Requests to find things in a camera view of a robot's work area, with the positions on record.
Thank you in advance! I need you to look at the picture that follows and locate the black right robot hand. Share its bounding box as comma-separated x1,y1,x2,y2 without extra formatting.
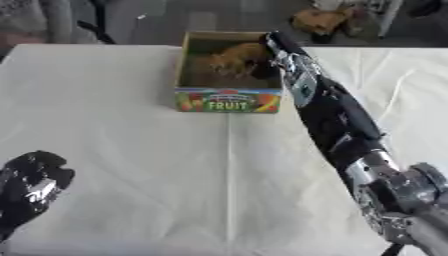
253,30,391,171

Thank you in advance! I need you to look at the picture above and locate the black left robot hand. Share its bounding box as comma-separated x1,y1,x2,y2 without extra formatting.
0,150,77,243

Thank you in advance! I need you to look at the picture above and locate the brown soft toy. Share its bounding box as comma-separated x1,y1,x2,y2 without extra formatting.
206,42,273,81

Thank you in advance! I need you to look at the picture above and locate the cardboard box with fruit print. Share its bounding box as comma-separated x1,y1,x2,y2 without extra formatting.
173,30,287,114

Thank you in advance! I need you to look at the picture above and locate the tan soft toy dog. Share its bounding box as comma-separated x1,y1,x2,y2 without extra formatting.
288,6,359,38

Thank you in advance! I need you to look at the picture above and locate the white stand leg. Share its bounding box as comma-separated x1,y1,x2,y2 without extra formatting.
372,0,406,38

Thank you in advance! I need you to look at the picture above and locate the person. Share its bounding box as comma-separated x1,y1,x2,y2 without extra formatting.
0,0,76,45

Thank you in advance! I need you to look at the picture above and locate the black chair frame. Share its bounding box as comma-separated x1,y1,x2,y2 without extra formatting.
75,0,119,45

